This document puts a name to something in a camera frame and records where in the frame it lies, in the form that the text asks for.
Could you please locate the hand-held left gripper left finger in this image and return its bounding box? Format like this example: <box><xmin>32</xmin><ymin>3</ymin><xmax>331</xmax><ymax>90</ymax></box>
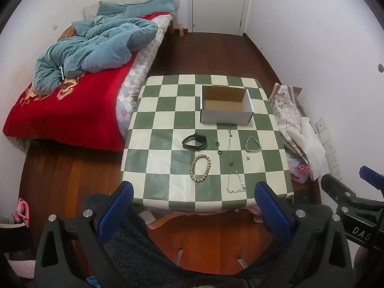
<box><xmin>34</xmin><ymin>181</ymin><xmax>134</xmax><ymax>288</ymax></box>

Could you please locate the wooden bead bracelet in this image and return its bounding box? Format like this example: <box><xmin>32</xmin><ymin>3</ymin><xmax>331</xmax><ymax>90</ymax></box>
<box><xmin>189</xmin><ymin>154</ymin><xmax>212</xmax><ymax>183</ymax></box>

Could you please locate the black smart band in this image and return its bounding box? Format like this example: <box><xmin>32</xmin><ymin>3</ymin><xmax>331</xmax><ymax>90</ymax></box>
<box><xmin>182</xmin><ymin>132</ymin><xmax>207</xmax><ymax>150</ymax></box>

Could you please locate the table with green checked cloth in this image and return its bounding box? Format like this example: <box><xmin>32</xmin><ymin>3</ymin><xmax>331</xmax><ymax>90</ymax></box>
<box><xmin>120</xmin><ymin>75</ymin><xmax>295</xmax><ymax>214</ymax></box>

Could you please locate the pink plastic item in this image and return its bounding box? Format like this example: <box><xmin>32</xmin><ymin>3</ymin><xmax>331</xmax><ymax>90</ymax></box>
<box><xmin>12</xmin><ymin>198</ymin><xmax>31</xmax><ymax>228</ymax></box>

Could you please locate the red and white plastic bag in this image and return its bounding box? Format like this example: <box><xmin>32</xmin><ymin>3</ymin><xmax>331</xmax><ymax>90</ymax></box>
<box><xmin>287</xmin><ymin>153</ymin><xmax>313</xmax><ymax>184</ymax></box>

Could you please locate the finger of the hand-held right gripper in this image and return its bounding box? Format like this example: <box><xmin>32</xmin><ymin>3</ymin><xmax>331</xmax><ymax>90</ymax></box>
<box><xmin>359</xmin><ymin>165</ymin><xmax>384</xmax><ymax>199</ymax></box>
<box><xmin>320</xmin><ymin>173</ymin><xmax>358</xmax><ymax>208</ymax></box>

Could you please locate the floral quilted bag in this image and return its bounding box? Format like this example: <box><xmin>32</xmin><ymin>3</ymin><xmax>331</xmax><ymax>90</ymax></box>
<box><xmin>268</xmin><ymin>83</ymin><xmax>307</xmax><ymax>153</ymax></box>

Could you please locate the bed with red blanket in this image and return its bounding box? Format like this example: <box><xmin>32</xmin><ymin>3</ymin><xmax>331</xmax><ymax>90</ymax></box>
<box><xmin>3</xmin><ymin>12</ymin><xmax>172</xmax><ymax>152</ymax></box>

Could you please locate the grey checked bed sheet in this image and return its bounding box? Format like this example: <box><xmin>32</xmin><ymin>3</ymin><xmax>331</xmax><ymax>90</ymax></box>
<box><xmin>115</xmin><ymin>15</ymin><xmax>175</xmax><ymax>144</ymax></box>

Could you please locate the silver pendant necklace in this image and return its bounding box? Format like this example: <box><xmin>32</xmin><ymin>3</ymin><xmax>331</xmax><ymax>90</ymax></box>
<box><xmin>226</xmin><ymin>170</ymin><xmax>247</xmax><ymax>194</ymax></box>

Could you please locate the blue pillow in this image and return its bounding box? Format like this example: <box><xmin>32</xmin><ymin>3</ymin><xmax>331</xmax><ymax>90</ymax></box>
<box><xmin>96</xmin><ymin>0</ymin><xmax>175</xmax><ymax>19</ymax></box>

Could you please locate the thin silver chain necklace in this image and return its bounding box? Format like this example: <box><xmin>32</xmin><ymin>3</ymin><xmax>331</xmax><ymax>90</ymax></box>
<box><xmin>226</xmin><ymin>125</ymin><xmax>235</xmax><ymax>168</ymax></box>

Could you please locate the white power strip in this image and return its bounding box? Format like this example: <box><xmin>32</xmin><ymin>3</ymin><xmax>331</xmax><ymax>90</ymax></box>
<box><xmin>316</xmin><ymin>118</ymin><xmax>343</xmax><ymax>179</ymax></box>

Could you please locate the white door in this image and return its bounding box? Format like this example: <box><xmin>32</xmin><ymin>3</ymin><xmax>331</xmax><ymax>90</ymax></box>
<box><xmin>192</xmin><ymin>0</ymin><xmax>248</xmax><ymax>35</ymax></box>

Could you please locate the cardboard box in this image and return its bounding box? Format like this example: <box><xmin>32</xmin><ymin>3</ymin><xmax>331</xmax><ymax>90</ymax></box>
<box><xmin>200</xmin><ymin>85</ymin><xmax>254</xmax><ymax>124</ymax></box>

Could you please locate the blue quilt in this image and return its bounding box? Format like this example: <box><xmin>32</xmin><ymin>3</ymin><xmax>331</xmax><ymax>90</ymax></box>
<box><xmin>32</xmin><ymin>16</ymin><xmax>158</xmax><ymax>96</ymax></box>

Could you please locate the silver chain bracelet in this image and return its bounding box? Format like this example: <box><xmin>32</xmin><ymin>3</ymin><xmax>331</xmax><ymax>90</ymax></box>
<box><xmin>244</xmin><ymin>136</ymin><xmax>262</xmax><ymax>153</ymax></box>

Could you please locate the person's left leg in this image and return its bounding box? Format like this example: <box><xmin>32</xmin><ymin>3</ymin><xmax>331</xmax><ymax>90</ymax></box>
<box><xmin>80</xmin><ymin>193</ymin><xmax>192</xmax><ymax>288</ymax></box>

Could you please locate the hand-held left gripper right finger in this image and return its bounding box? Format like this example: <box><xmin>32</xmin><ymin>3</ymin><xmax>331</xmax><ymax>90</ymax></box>
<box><xmin>254</xmin><ymin>181</ymin><xmax>354</xmax><ymax>288</ymax></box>

